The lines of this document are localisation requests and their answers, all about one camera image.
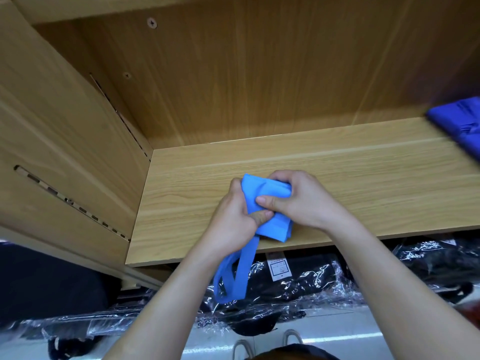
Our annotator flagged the wooden shelf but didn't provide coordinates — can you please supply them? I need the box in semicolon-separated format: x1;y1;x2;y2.
0;0;480;291

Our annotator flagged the person's right shoe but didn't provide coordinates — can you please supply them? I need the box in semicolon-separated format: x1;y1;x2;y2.
281;329;305;348

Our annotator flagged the light blue non-woven bag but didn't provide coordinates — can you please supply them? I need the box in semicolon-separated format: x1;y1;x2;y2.
212;173;294;305

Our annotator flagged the person's right hand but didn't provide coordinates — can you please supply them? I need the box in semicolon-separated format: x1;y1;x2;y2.
255;170;351;236

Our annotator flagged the person's right leg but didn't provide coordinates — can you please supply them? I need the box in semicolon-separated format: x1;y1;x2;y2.
251;343;340;360

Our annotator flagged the person's right forearm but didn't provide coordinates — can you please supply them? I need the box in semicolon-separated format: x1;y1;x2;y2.
327;212;480;360

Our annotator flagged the person's left forearm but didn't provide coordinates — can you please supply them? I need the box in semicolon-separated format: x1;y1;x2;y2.
103;245;226;360

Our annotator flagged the black wrapped bag with tag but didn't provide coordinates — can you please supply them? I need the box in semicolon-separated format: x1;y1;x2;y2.
196;251;365;336

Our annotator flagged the person's left hand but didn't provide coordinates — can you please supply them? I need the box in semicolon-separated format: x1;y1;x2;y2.
201;178;276;261

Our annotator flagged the black plastic-wrapped bag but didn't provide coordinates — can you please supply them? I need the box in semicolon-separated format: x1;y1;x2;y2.
0;290;162;344
390;234;480;306

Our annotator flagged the white paper tag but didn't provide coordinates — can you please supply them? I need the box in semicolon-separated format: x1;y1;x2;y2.
266;252;294;282

